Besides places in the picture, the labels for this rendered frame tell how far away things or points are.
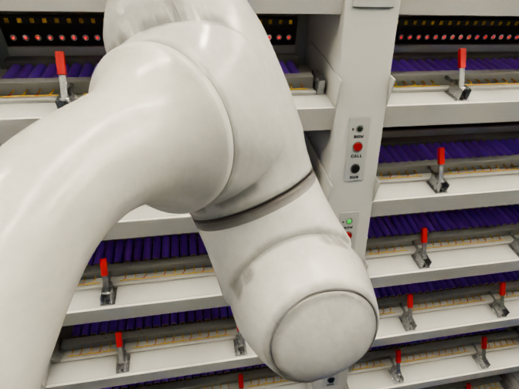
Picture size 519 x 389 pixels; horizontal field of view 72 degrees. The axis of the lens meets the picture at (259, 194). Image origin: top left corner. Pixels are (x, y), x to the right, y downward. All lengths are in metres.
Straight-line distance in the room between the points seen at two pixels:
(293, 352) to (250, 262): 0.06
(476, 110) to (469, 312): 0.57
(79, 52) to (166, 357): 0.67
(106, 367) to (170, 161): 0.80
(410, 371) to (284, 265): 1.01
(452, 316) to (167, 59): 1.03
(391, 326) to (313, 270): 0.82
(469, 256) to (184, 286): 0.68
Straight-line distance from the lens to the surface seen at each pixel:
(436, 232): 1.00
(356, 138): 0.69
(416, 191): 0.83
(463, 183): 0.91
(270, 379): 1.10
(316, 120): 0.67
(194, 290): 0.80
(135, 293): 0.82
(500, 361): 1.36
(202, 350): 0.93
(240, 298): 0.24
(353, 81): 0.67
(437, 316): 1.11
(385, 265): 0.90
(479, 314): 1.17
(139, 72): 0.20
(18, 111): 0.70
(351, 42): 0.66
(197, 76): 0.19
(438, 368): 1.25
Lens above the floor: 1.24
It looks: 24 degrees down
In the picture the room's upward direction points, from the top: straight up
